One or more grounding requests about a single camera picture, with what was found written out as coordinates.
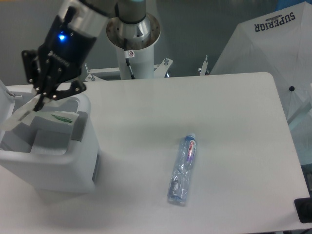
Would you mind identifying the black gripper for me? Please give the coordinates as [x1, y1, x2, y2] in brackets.
[21, 16, 97, 111]

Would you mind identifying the clear plastic bag green strip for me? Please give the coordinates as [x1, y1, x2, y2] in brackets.
[0, 94, 80, 132]

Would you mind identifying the crushed clear plastic bottle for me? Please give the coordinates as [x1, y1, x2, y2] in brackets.
[167, 133, 197, 206]

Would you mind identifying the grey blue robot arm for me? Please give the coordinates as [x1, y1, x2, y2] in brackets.
[21, 0, 147, 112]

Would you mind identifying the white open trash can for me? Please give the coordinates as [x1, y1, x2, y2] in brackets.
[0, 84, 100, 193]

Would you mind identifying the white superior umbrella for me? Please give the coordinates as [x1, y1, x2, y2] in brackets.
[211, 2, 312, 118]

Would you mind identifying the black device at edge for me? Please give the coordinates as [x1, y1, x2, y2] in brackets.
[294, 197, 312, 223]

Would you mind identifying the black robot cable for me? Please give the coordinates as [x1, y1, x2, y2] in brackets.
[123, 38, 136, 80]

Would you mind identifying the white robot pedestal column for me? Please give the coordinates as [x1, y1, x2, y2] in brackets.
[106, 13, 160, 80]

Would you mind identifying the white metal base frame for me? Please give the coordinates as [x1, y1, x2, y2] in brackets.
[84, 55, 210, 82]

